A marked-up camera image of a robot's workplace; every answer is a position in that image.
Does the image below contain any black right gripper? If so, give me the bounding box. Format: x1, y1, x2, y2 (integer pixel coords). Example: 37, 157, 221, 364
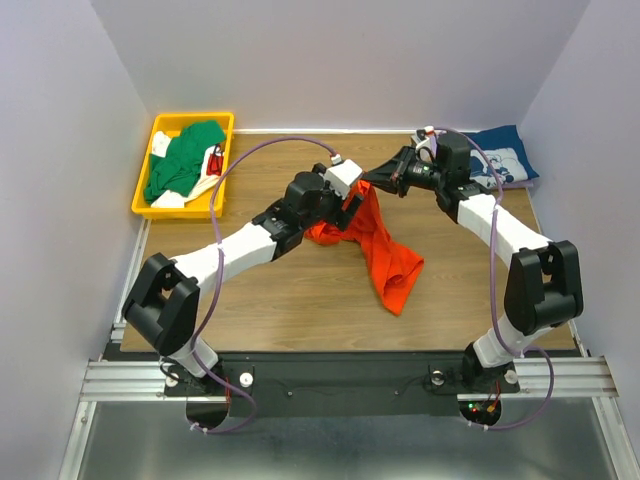
359, 143, 446, 198

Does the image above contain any orange t shirt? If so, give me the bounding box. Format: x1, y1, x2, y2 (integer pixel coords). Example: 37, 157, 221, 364
305, 180, 425, 316

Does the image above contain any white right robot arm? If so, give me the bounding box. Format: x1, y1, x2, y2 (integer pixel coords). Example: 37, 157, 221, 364
364, 128, 584, 390

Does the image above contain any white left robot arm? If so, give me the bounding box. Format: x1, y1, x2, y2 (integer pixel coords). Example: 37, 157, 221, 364
122, 160, 363, 394

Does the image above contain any folded navy printed t shirt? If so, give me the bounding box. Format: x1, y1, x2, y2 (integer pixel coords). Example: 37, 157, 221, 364
466, 125, 539, 189

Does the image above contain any folded lavender t shirt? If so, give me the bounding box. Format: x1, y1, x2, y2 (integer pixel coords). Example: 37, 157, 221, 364
502, 180, 534, 190

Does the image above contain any green t shirt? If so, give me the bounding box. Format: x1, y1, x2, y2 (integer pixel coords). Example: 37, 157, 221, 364
143, 120, 227, 204

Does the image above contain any white printed t shirt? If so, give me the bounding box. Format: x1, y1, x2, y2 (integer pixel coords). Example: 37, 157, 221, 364
149, 130, 225, 209

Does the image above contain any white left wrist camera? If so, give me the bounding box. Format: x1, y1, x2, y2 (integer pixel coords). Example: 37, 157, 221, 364
323, 159, 363, 199

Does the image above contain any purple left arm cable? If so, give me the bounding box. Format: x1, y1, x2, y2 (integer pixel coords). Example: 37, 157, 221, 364
187, 136, 341, 435

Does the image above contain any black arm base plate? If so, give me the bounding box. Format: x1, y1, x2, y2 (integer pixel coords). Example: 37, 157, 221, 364
164, 351, 519, 417

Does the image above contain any aluminium frame rail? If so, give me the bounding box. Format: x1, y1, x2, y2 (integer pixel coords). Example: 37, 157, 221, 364
62, 208, 616, 479

